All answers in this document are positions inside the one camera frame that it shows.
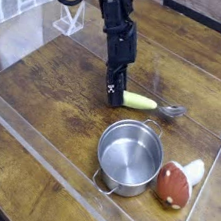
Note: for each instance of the red plush mushroom toy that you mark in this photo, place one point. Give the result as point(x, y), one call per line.
point(175, 182)

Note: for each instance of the clear acrylic triangle bracket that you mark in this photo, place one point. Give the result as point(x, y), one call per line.
point(68, 23)

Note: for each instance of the green handled metal spoon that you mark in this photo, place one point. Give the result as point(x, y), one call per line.
point(133, 100)

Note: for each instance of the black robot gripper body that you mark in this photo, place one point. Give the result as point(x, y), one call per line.
point(121, 36)

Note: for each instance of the black strip on table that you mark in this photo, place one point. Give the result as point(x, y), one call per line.
point(192, 14)

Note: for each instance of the small steel pot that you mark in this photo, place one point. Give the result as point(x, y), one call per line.
point(130, 155)

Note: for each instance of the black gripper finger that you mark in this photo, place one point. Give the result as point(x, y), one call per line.
point(116, 84)

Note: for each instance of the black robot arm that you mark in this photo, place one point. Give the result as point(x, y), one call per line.
point(121, 35)

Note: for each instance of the clear acrylic front barrier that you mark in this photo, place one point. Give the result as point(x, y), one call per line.
point(64, 171)

